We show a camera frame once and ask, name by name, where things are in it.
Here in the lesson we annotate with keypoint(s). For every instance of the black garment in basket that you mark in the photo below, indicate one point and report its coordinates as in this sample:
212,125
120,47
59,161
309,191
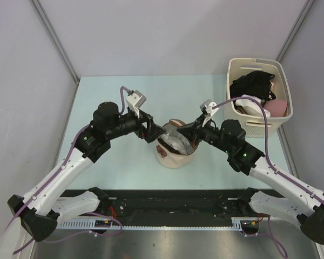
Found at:
256,83

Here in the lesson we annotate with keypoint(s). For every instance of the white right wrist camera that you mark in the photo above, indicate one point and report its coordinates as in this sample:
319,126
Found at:
209,109

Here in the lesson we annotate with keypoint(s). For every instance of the pink bra cup in basket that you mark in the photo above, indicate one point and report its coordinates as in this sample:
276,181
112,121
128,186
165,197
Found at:
276,107

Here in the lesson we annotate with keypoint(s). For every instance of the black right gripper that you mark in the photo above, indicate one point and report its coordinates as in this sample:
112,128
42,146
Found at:
193,131

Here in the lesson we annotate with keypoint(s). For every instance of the aluminium frame post left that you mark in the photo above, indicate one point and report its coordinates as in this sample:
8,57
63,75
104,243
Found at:
51,33

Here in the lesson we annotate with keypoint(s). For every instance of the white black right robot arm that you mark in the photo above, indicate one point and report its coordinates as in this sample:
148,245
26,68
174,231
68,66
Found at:
301,204

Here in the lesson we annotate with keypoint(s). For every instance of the grey slotted cable duct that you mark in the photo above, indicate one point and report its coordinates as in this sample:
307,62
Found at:
102,224

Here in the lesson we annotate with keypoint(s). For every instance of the cream plastic laundry basket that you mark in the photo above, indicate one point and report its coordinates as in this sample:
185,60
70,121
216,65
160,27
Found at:
254,126

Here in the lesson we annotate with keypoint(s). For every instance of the aluminium frame post right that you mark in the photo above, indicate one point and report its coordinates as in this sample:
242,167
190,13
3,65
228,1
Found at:
305,11

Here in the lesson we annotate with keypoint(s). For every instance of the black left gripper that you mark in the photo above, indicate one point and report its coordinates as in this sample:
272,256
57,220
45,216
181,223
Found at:
152,131

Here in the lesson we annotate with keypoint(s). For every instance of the white bra from bag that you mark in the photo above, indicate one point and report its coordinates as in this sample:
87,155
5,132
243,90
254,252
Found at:
173,142

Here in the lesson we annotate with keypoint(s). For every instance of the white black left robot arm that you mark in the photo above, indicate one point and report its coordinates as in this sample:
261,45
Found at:
35,207

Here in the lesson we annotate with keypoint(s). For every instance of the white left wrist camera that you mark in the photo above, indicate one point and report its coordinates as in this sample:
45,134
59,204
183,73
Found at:
134,101

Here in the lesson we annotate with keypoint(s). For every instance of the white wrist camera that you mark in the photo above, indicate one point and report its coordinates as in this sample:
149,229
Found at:
134,101
209,109

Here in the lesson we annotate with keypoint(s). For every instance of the aluminium frame post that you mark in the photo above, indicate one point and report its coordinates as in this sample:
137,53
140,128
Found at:
305,11
51,33

